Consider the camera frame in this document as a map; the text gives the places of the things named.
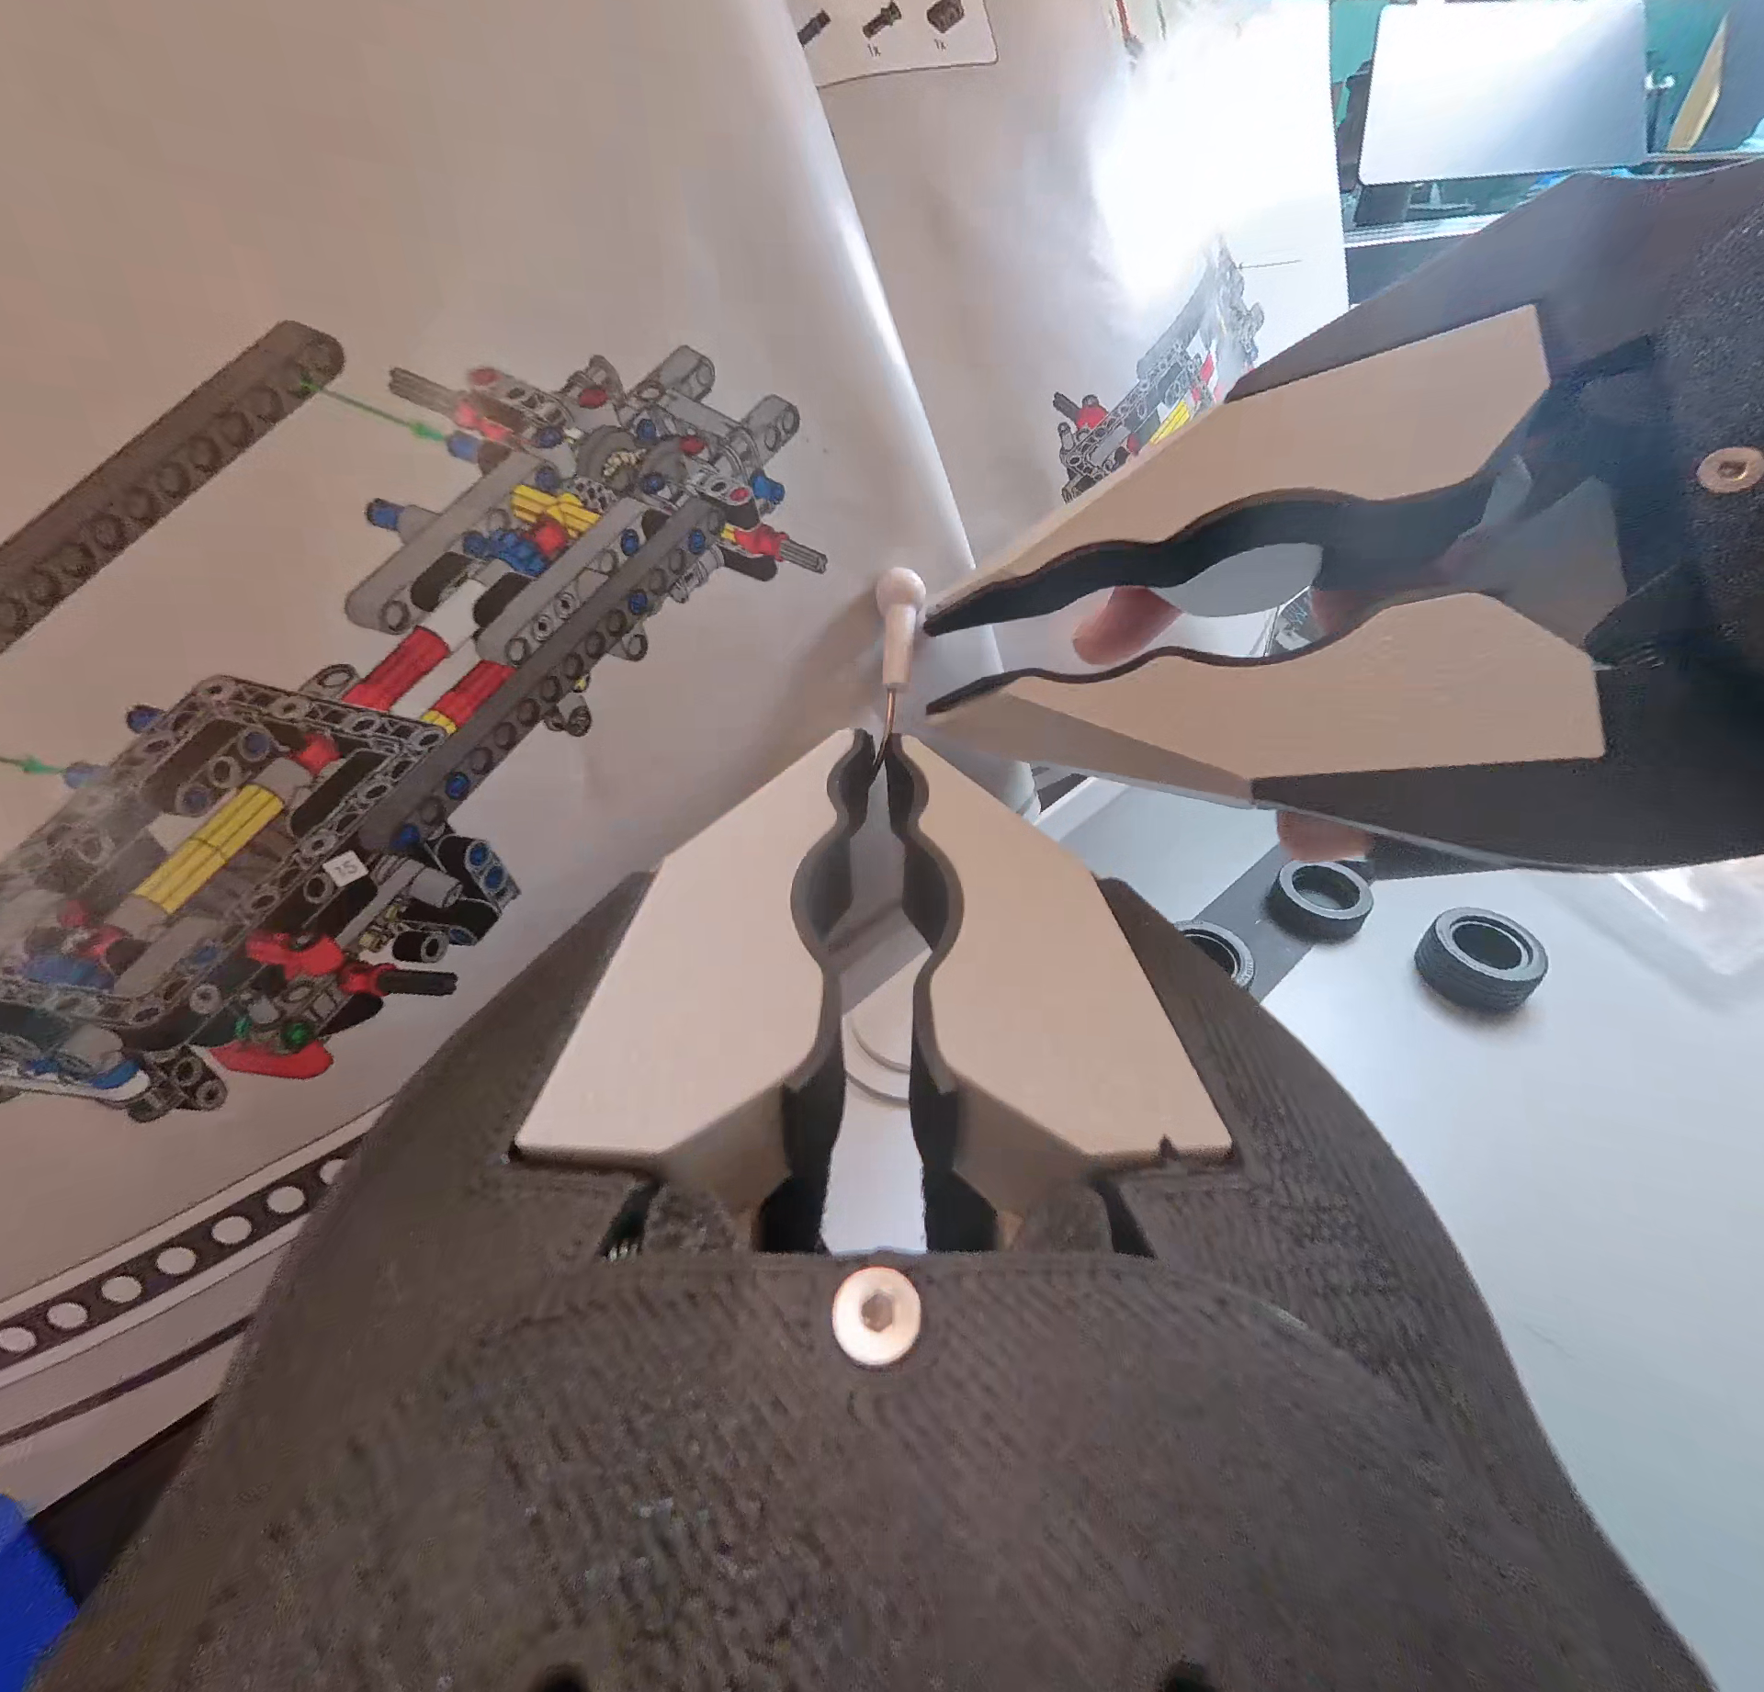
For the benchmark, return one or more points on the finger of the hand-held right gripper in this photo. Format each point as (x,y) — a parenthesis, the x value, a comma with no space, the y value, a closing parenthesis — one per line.
(1309,425)
(1378,714)

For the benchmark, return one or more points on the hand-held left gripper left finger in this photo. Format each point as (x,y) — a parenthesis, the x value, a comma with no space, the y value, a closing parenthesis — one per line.
(662,1031)

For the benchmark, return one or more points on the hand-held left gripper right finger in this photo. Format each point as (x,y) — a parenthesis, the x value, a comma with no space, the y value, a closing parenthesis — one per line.
(1089,1031)

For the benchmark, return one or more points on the lego instruction booklet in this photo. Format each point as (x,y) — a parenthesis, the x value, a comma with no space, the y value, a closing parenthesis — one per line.
(414,134)

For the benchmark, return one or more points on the black lego tire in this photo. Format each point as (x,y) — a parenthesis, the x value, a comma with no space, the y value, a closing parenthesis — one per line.
(1233,941)
(1447,982)
(1282,899)

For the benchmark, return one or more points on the person's right hand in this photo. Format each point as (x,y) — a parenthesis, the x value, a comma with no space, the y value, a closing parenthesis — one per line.
(1122,624)

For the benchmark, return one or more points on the pale monitor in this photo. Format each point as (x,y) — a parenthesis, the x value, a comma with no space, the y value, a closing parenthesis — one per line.
(1502,79)

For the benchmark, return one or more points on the blue plastic bin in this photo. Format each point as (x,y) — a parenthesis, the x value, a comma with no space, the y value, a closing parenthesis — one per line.
(28,1582)

